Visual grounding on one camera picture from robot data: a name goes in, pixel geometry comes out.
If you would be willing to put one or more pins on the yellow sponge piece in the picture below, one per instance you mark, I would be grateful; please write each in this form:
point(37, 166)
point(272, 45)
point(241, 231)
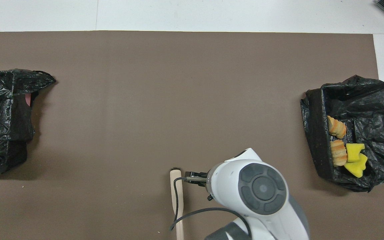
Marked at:
point(354, 150)
point(357, 169)

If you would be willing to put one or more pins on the black bag-lined trash bin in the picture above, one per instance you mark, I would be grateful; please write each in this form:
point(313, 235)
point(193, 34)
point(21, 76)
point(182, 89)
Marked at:
point(8, 133)
point(378, 110)

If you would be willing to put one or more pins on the orange striped pastry piece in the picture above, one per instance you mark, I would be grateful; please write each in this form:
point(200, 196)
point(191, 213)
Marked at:
point(337, 126)

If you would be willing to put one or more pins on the brown table mat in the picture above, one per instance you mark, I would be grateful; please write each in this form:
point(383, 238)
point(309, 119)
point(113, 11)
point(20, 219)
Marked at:
point(145, 100)

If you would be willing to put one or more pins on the pale ridged pastry piece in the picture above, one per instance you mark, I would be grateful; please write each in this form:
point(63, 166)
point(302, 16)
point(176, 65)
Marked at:
point(338, 152)

